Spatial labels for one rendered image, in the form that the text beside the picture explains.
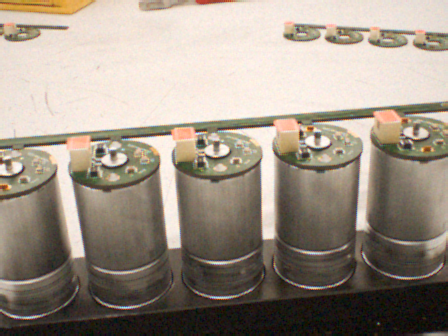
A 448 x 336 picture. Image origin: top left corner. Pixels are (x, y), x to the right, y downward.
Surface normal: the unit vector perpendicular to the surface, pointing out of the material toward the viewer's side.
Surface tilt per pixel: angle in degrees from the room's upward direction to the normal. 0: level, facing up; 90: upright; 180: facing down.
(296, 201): 90
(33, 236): 90
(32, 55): 0
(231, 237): 90
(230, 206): 90
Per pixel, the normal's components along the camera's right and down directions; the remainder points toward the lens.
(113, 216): 0.06, 0.49
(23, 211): 0.40, 0.44
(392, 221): -0.52, 0.44
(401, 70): -0.04, -0.87
